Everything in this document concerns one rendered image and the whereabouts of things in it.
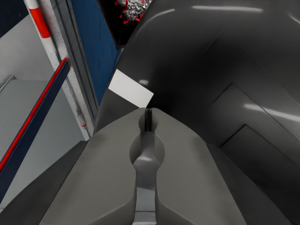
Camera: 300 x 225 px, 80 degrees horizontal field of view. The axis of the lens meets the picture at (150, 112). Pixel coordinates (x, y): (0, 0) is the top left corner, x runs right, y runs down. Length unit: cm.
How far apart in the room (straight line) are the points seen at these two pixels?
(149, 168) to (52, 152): 101
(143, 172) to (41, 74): 156
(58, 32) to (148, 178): 29
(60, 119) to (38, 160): 29
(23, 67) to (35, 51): 21
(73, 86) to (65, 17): 14
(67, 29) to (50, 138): 90
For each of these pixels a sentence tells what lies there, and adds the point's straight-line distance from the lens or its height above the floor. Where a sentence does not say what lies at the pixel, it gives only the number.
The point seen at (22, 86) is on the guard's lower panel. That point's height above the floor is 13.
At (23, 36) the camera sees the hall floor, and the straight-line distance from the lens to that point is 155.
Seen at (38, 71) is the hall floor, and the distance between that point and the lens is 169.
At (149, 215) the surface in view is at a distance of 92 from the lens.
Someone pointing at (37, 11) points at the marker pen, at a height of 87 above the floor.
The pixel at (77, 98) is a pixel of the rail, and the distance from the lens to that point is 46.
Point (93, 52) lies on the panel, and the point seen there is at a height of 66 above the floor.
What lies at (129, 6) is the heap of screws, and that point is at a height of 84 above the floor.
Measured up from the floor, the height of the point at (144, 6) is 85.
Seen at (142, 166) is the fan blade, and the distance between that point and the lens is 18.
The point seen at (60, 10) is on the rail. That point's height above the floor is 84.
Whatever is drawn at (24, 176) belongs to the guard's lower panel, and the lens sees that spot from 115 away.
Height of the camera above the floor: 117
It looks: 42 degrees down
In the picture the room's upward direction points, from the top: 179 degrees counter-clockwise
